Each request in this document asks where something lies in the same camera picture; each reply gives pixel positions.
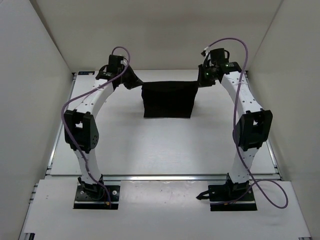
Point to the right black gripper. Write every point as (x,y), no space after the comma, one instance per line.
(201,83)

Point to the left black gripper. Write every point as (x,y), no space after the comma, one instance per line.
(135,81)

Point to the black skirt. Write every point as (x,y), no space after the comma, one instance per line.
(169,99)

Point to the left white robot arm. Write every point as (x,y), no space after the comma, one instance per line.
(80,128)

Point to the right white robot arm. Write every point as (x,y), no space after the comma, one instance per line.
(252,123)

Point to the left table corner label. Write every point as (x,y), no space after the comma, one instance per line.
(85,73)

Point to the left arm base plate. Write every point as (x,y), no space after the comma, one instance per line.
(91,201)

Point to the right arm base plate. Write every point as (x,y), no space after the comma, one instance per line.
(230,197)

